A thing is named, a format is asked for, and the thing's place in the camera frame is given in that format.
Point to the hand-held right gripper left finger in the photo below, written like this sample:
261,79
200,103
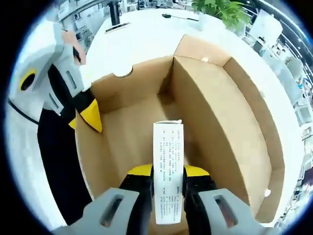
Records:
139,195

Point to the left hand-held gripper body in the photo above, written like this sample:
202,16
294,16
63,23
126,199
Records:
36,61

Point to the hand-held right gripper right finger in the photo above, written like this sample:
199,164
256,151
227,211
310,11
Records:
195,191

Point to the green potted plant white pot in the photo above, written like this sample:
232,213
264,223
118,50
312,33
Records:
220,12

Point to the brown cardboard shoe box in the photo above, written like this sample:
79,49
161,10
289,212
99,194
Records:
207,110

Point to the person's left hand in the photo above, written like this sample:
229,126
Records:
69,41

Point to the white medicine box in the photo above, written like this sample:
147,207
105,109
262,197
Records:
168,159

